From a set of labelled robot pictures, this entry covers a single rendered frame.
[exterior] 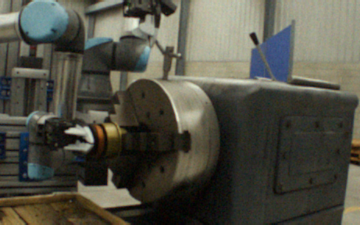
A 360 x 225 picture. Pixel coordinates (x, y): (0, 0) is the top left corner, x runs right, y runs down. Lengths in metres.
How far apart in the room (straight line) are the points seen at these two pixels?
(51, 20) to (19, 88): 0.52
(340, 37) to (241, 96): 11.53
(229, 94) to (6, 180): 0.87
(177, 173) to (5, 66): 0.97
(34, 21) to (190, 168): 0.57
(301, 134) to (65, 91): 0.70
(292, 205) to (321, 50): 11.64
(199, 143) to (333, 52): 11.68
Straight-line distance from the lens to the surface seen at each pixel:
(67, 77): 1.25
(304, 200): 1.25
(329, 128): 1.28
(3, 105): 1.69
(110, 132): 0.94
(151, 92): 0.99
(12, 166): 1.50
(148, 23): 1.15
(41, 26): 1.13
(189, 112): 0.94
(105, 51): 1.55
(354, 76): 12.00
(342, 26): 12.51
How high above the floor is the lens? 1.21
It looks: 3 degrees down
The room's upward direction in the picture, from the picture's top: 4 degrees clockwise
